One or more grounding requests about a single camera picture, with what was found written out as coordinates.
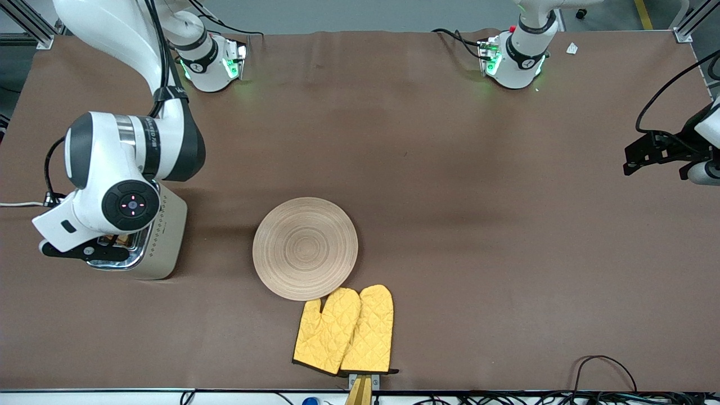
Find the round wooden plate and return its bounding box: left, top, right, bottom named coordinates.
left=253, top=197, right=358, bottom=302

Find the silver two-slot toaster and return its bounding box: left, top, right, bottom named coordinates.
left=84, top=186, right=188, bottom=281

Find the brown table cover sheet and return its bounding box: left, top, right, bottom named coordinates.
left=0, top=29, right=720, bottom=392

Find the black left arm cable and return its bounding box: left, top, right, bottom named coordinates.
left=636, top=49, right=720, bottom=150

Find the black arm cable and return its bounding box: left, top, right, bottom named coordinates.
left=44, top=0, right=172, bottom=206
left=636, top=49, right=720, bottom=150

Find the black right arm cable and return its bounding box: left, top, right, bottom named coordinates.
left=44, top=0, right=172, bottom=206

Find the aluminium frame profile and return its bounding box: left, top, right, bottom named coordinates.
left=0, top=0, right=77, bottom=50
left=672, top=0, right=720, bottom=43

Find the black looped cable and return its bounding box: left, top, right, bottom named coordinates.
left=571, top=355, right=639, bottom=394

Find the black base cable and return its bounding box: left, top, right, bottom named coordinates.
left=191, top=0, right=265, bottom=39
left=432, top=27, right=487, bottom=61

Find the black cable bundle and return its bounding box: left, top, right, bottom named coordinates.
left=416, top=391, right=720, bottom=405

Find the small metal bracket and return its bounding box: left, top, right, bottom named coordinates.
left=348, top=372, right=381, bottom=391

